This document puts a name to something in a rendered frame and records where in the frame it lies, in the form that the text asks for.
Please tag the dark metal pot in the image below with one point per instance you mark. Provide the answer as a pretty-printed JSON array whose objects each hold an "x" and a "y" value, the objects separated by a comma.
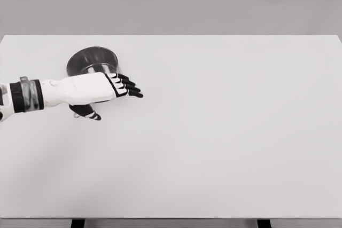
[{"x": 91, "y": 59}]

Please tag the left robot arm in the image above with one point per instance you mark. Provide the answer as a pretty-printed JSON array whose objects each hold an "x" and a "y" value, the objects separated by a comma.
[{"x": 26, "y": 95}]

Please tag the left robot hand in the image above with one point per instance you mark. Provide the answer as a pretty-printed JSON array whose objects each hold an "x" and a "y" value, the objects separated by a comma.
[{"x": 91, "y": 87}]

